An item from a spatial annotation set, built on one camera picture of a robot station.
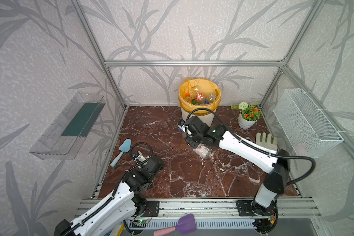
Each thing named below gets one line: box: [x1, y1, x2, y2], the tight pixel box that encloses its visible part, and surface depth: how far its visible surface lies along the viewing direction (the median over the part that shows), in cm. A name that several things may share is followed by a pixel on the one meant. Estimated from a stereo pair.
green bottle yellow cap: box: [191, 98, 201, 106], surface depth 101 cm
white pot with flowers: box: [230, 101, 262, 130], surface depth 101 cm
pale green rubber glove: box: [255, 132, 278, 152], surface depth 101 cm
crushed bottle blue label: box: [204, 93, 217, 105], surface depth 93 cm
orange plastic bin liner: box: [177, 78, 222, 116], surface depth 98 cm
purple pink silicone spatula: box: [153, 213, 197, 236], surface depth 70 cm
